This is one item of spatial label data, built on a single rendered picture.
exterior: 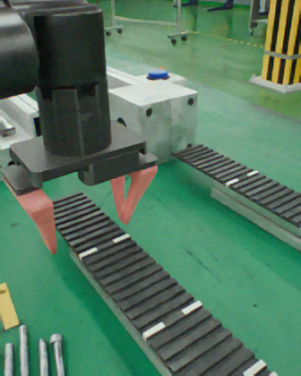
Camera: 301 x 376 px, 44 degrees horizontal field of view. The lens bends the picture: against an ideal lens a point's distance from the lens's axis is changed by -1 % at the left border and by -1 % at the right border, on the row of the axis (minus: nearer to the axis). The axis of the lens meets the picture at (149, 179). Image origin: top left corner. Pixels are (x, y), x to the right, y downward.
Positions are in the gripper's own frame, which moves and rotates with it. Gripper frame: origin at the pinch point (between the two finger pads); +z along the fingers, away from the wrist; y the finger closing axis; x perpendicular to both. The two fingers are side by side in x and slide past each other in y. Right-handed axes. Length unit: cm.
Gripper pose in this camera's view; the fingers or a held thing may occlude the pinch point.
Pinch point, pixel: (88, 228)
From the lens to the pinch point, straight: 37.4
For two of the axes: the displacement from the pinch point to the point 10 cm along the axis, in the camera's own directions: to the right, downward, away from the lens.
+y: -8.2, 2.9, -4.9
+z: 0.2, 8.7, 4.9
